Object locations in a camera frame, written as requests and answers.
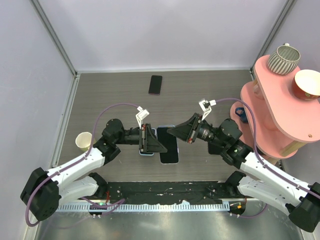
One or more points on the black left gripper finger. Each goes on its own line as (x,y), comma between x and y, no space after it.
(147,128)
(151,143)

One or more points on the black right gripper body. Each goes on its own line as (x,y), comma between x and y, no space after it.
(203,131)

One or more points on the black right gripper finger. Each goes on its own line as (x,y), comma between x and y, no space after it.
(190,123)
(186,133)

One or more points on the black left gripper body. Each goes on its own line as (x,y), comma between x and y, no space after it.
(136,137)

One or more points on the light blue phone case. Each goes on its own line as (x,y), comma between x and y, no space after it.
(149,154)

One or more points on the clear magsafe phone case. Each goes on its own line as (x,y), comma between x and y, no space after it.
(175,150)

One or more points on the black phone case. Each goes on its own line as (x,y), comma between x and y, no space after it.
(214,149)

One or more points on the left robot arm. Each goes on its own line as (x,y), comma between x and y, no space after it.
(46,190)

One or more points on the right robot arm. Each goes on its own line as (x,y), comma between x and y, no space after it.
(255,177)

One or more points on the blue cup on shelf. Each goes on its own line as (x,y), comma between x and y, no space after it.
(240,112)

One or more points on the yellow paper cup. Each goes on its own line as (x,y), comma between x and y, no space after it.
(83,141)

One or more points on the pink three-tier shelf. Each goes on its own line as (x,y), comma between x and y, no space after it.
(282,123)

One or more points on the grey striped ceramic mug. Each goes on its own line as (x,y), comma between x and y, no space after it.
(284,60)

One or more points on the red paper bowl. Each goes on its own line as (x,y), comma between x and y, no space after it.
(306,85)

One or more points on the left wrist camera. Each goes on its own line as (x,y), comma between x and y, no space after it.
(141,115)

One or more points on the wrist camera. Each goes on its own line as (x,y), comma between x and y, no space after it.
(206,107)
(141,115)

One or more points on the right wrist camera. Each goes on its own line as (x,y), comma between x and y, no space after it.
(206,107)

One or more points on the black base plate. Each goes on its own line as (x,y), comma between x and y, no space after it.
(170,192)

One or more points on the slotted aluminium cable rail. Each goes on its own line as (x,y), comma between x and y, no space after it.
(139,208)

